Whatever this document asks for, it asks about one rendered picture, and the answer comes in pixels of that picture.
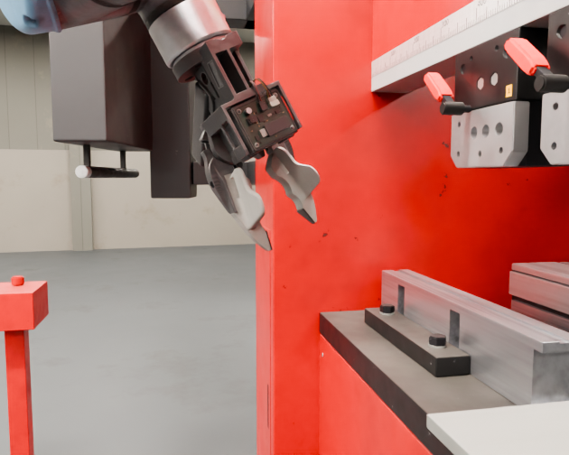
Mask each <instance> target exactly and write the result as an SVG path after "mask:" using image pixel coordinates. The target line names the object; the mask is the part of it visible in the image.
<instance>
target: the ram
mask: <svg viewBox="0 0 569 455"><path fill-rule="evenodd" d="M473 1H475V0H373V27H372V61H373V60H375V59H377V58H379V57H380V56H382V55H384V54H385V53H387V52H389V51H391V50H393V49H395V48H396V47H397V46H399V45H400V44H402V43H404V42H406V41H408V40H409V39H411V38H413V37H414V36H416V35H417V34H419V33H421V32H422V31H424V30H426V29H428V28H429V27H431V26H433V25H434V24H436V23H438V22H440V21H441V20H442V19H444V18H446V17H447V16H449V15H451V14H453V13H455V12H456V11H458V10H460V9H462V8H463V7H464V6H466V5H468V4H470V3H471V2H473ZM568 5H569V0H521V1H519V2H517V3H515V4H513V5H511V6H509V7H507V8H505V9H503V10H501V11H499V12H498V13H496V14H494V15H492V16H490V17H488V18H486V19H484V20H482V21H480V22H478V23H476V24H474V25H472V26H470V27H469V28H467V29H465V30H463V31H461V32H458V33H456V34H455V35H453V36H451V37H449V38H447V39H445V40H443V41H441V42H438V43H437V44H435V45H434V46H432V47H430V48H428V49H426V50H424V51H421V52H419V53H417V54H416V55H414V56H412V57H410V58H408V59H407V60H404V61H402V62H400V63H398V64H397V65H395V66H393V67H391V68H389V69H387V70H384V71H382V72H380V73H379V74H378V75H376V76H374V77H372V78H371V92H387V93H408V92H410V91H413V90H416V89H419V88H422V87H425V86H427V85H426V84H425V82H424V75H425V74H427V72H434V73H438V74H440V75H441V76H442V78H443V79H447V78H449V77H452V76H454V75H455V59H456V55H457V54H459V53H461V52H464V51H467V50H468V49H471V48H473V47H475V46H477V45H480V44H482V43H484V42H487V41H489V40H491V39H494V38H496V37H498V36H500V35H502V34H504V33H508V32H510V31H512V30H514V29H517V28H518V27H530V28H545V29H548V20H549V15H550V14H551V13H553V12H555V11H557V10H559V9H562V8H564V7H566V6H568Z"/></svg>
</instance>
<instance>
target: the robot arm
mask: <svg viewBox="0 0 569 455"><path fill-rule="evenodd" d="M0 8H1V10H2V12H3V14H4V15H5V17H6V18H7V20H8V21H9V22H10V23H11V25H12V26H14V27H15V28H16V29H17V30H18V31H20V32H22V33H26V34H39V33H49V32H56V33H61V30H64V29H68V28H72V27H76V26H81V25H84V24H89V23H96V22H100V21H105V20H109V19H113V18H118V17H121V16H126V15H130V14H134V13H139V14H140V16H141V18H142V20H143V21H144V23H145V26H146V28H147V29H148V31H149V33H150V35H151V37H152V39H153V41H154V43H155V45H156V47H157V49H158V51H159V52H160V53H161V55H162V57H163V60H164V62H165V64H166V65H167V66H168V67H169V68H171V69H173V74H174V75H175V77H176V78H177V80H178V82H179V83H187V82H191V81H194V80H196V81H197V82H196V83H195V98H194V117H193V135H192V156H193V158H194V159H195V160H196V161H197V163H198V164H199V165H200V166H201V167H205V174H206V178H207V181H208V184H209V186H210V188H211V190H212V191H213V193H214V194H215V195H216V197H217V198H218V200H219V201H220V203H221V204H222V205H223V207H224V208H225V209H226V211H227V212H228V213H229V214H230V215H231V216H232V217H233V219H235V220H236V222H237V223H238V225H239V226H240V227H241V228H242V229H243V230H244V231H245V233H246V234H247V235H248V236H249V237H250V238H251V239H252V240H253V241H254V242H255V243H256V244H258V245H259V246H261V247H262V248H263V249H264V250H266V251H270V250H273V249H272V246H271V243H270V240H269V237H268V234H267V231H266V230H265V229H264V228H263V227H262V225H261V223H260V220H261V219H262V217H263V216H264V215H265V206H264V203H263V201H262V199H261V197H260V195H259V194H258V193H256V192H254V191H253V188H252V185H251V182H250V179H249V178H248V177H246V175H245V173H244V172H243V170H242V169H241V168H242V167H243V163H244V162H246V161H248V160H250V159H251V158H253V157H255V158H256V159H258V160H259V159H261V158H263V157H265V151H264V149H265V150H266V153H267V154H268V156H267V160H266V172H267V173H268V175H269V176H270V177H271V178H272V179H274V180H276V181H278V182H279V183H280V184H281V185H282V186H283V187H284V191H285V195H286V196H287V197H288V198H290V199H291V200H292V201H293V202H294V204H295V206H296V209H297V212H298V213H299V214H300V215H301V216H303V217H304V218H305V219H307V220H308V221H309V222H310V223H312V224H315V223H316V221H317V216H316V208H315V204H314V200H313V197H312V191H313V190H314V189H315V188H316V186H317V185H318V184H319V183H320V181H321V178H320V175H319V173H318V172H317V171H316V170H315V169H314V168H313V167H312V166H310V165H305V164H300V163H298V162H297V161H296V160H295V159H294V151H293V147H292V145H291V143H290V141H289V139H290V138H291V137H293V136H294V134H295V133H296V132H298V131H297V130H298V129H300V128H301V127H303V126H302V124H301V122H300V120H299V118H298V116H297V115H296V113H295V112H294V109H293V107H292V105H291V103H290V101H289V99H288V97H287V95H286V94H285V91H284V89H283V88H282V86H281V84H280V82H279V80H277V81H275V82H273V83H271V84H268V85H266V84H265V83H264V81H263V80H262V79H259V78H257V79H254V80H253V79H252V77H251V75H250V73H249V71H248V69H247V66H246V64H245V62H244V61H243V60H242V58H241V56H240V54H239V47H240V46H241V45H242V43H243V42H242V41H241V39H240V37H239V35H238V32H237V31H234V32H231V30H230V29H229V26H228V24H227V22H226V18H225V15H224V14H223V13H222V12H221V11H220V9H219V7H218V5H217V3H216V1H215V0H0ZM255 80H258V81H260V82H261V83H260V84H258V85H256V83H255ZM281 96H282V97H283V98H282V97H281ZM283 99H284V100H283ZM285 104H286V105H285ZM286 106H287V107H288V109H289V111H290V112H289V111H288V109H287V107H286ZM290 113H291V114H290ZM231 166H233V168H234V171H233V169H232V167H231Z"/></svg>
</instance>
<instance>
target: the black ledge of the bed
mask: <svg viewBox="0 0 569 455"><path fill-rule="evenodd" d="M320 333H321V334H322V335H323V336H324V337H325V338H326V339H327V340H328V342H329V343H330V344H331V345H332V346H333V347H334V348H335V349H336V350H337V351H338V352H339V353H340V355H341V356H342V357H343V358H344V359H345V360H346V361H347V362H348V363H349V364H350V365H351V367H352V368H353V369H354V370H355V371H356V372H357V373H358V374H359V375H360V376H361V377H362V378H363V380H364V381H365V382H366V383H367V384H368V385H369V386H370V387H371V388H372V389H373V390H374V391H375V393H376V394H377V395H378V396H379V397H380V398H381V399H382V400H383V401H384V402H385V403H386V404H387V406H388V407H389V408H390V409H391V410H392V411H393V412H394V413H395V414H396V415H397V416H398V417H399V419H400V420H401V421H402V422H403V423H404V424H405V425H406V426H407V427H408V428H409V429H410V430H411V432H412V433H413V434H414V435H415V436H416V437H417V438H418V439H419V440H420V441H421V442H422V443H423V445H424V446H425V447H426V448H427V449H428V450H429V451H430V452H432V454H433V455H454V454H453V453H452V452H451V451H450V450H449V449H448V448H447V447H446V446H445V445H444V444H443V443H441V442H440V441H439V440H438V439H437V438H436V437H435V436H434V435H433V434H432V433H431V432H430V431H429V430H428V429H427V427H426V420H427V415H428V414H431V413H449V412H459V411H469V410H479V409H489V408H498V407H508V406H517V405H516V404H514V403H512V402H511V401H509V399H507V398H506V397H504V396H503V395H501V394H499V393H498V392H496V391H495V390H493V389H492V388H490V387H489V386H487V385H485V384H484V383H482V382H481V381H480V380H479V379H477V378H476V377H474V376H472V375H471V374H468V375H460V376H438V377H436V376H434V375H433V374H431V373H430V372H429V371H427V370H426V369H425V368H423V367H422V366H421V365H419V364H418V363H417V362H415V361H414V360H413V359H412V358H410V357H409V356H408V355H407V354H406V353H404V352H403V351H402V350H400V349H399V348H397V347H396V346H395V345H394V344H392V343H391V342H390V341H388V340H387V339H385V338H384V337H383V336H382V335H380V334H379V333H378V332H376V331H375V330H373V329H372V328H371V327H370V326H369V325H368V324H367V323H365V310H362V311H327V312H320Z"/></svg>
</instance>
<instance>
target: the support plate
mask: <svg viewBox="0 0 569 455"><path fill-rule="evenodd" d="M426 427H427V429H428V430H429V431H430V432H431V433H432V434H433V435H434V436H435V437H436V438H437V439H438V440H439V441H440V442H441V443H443V444H444V445H445V446H446V447H447V448H448V449H449V450H450V451H451V452H452V453H453V454H454V455H569V401H565V402H555V403H546V404H527V405H518V406H508V407H498V408H489V409H479V410H469V411H459V412H449V413H431V414H428V415H427V420H426Z"/></svg>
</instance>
